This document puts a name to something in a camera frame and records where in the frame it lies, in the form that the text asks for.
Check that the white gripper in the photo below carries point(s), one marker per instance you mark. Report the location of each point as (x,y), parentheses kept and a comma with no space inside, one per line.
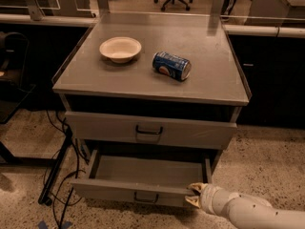
(206,197)

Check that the grey drawer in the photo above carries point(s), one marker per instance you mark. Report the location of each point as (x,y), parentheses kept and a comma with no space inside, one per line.
(148,181)
(151,130)

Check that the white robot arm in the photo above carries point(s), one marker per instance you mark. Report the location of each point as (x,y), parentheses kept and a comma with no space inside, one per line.
(241,210)

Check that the grey drawer cabinet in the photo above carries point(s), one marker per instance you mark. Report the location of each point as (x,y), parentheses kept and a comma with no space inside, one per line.
(214,91)

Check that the blue pepsi can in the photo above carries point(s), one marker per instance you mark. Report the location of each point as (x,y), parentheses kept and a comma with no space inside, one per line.
(172,65)

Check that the black stand leg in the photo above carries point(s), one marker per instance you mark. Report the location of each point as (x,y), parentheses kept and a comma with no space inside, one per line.
(45,194)

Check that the blue floor tape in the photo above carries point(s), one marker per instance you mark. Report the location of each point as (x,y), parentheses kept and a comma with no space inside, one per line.
(43,225)

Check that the white paper bowl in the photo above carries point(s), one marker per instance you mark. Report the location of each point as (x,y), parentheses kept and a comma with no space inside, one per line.
(120,49)

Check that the grey background desk right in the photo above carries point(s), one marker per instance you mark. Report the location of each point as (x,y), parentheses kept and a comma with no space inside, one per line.
(286,13)

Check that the grey background desk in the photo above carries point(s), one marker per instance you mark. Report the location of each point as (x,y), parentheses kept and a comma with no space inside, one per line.
(68,8)
(286,13)

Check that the black chair at left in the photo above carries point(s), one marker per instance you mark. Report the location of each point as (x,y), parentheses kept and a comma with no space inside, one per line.
(13,88)

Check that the grey background desk left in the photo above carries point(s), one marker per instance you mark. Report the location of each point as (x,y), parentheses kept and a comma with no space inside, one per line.
(68,8)

